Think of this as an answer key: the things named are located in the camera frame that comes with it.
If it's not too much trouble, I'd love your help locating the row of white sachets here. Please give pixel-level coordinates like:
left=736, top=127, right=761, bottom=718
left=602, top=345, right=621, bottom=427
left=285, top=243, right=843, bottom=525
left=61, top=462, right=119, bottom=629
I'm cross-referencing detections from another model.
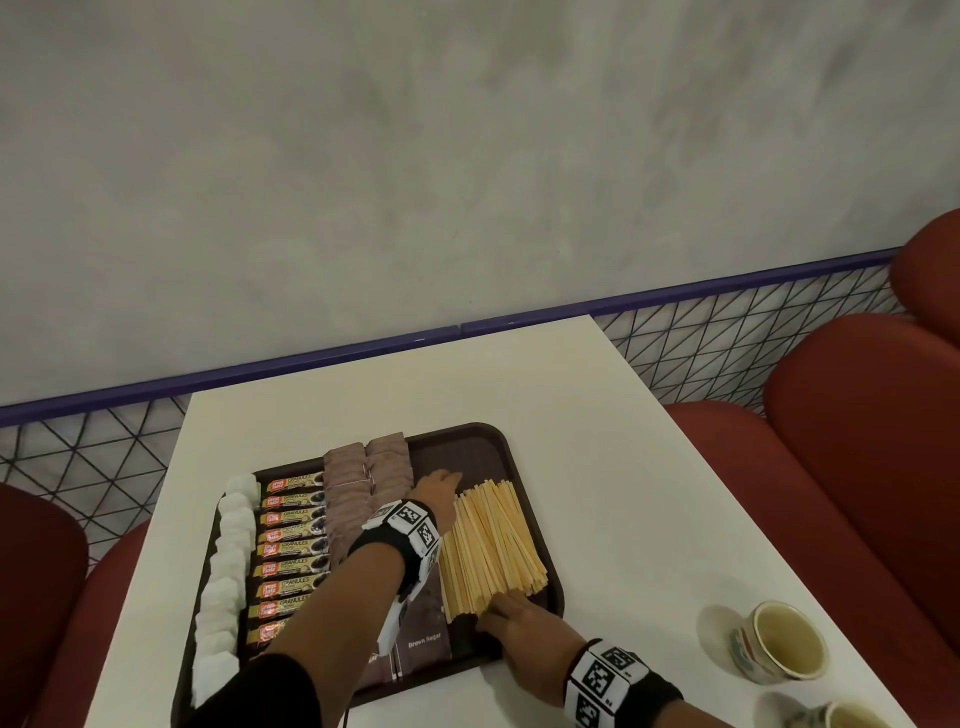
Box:
left=191, top=472, right=262, bottom=710

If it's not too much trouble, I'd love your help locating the person's left forearm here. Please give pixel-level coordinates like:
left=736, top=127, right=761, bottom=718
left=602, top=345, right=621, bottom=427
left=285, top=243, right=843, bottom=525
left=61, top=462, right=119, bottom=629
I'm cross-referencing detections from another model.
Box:
left=262, top=539, right=406, bottom=695

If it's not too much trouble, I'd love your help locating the patterned paper cup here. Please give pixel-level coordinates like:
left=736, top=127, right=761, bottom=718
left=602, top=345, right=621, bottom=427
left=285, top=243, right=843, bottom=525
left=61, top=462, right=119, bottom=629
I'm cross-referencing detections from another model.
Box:
left=783, top=701, right=894, bottom=728
left=731, top=599, right=829, bottom=686

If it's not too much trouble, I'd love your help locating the bundle of wooden stir sticks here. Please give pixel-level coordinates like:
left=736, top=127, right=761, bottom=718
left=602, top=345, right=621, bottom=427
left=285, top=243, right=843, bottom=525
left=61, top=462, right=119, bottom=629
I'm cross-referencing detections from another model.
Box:
left=438, top=479, right=551, bottom=624

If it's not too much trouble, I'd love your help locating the person's right hand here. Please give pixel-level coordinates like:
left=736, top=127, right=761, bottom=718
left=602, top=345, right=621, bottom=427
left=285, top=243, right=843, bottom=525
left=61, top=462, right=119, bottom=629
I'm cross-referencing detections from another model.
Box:
left=476, top=590, right=588, bottom=706

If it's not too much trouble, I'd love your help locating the row of coffee stick packets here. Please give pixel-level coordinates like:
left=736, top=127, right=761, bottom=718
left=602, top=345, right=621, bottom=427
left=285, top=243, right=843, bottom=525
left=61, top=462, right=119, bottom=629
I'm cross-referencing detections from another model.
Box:
left=245, top=470, right=331, bottom=650

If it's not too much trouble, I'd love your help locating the red padded chair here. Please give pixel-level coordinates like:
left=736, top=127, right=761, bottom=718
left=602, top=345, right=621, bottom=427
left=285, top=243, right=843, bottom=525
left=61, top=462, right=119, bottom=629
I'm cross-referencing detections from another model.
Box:
left=663, top=208, right=960, bottom=728
left=0, top=483, right=151, bottom=728

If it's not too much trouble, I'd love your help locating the person's black shirt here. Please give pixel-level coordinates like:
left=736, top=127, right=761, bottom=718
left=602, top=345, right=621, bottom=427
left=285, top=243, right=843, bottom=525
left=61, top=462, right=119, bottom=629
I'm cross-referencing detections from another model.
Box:
left=183, top=652, right=324, bottom=728

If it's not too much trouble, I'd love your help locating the right wristband with marker tags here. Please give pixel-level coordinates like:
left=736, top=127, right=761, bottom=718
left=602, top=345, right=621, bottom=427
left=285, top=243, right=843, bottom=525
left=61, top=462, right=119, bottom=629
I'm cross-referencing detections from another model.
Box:
left=563, top=638, right=685, bottom=728

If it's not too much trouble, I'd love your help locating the purple mesh railing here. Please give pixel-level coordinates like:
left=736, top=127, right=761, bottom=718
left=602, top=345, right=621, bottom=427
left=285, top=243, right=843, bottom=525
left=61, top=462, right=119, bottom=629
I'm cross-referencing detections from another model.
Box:
left=0, top=247, right=901, bottom=571

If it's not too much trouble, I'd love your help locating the person's left hand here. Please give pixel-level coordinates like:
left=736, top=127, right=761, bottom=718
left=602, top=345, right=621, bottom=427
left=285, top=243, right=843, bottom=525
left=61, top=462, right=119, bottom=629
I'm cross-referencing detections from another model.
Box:
left=408, top=470, right=465, bottom=535

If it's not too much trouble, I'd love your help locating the brown plastic tray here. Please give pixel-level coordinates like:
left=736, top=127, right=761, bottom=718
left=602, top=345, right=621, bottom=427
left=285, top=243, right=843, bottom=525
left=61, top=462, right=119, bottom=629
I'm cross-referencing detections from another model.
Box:
left=170, top=422, right=565, bottom=728

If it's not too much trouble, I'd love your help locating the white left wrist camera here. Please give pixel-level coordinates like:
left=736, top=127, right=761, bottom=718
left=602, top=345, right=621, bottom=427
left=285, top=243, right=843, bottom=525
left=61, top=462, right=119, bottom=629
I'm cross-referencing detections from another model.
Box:
left=374, top=558, right=444, bottom=661

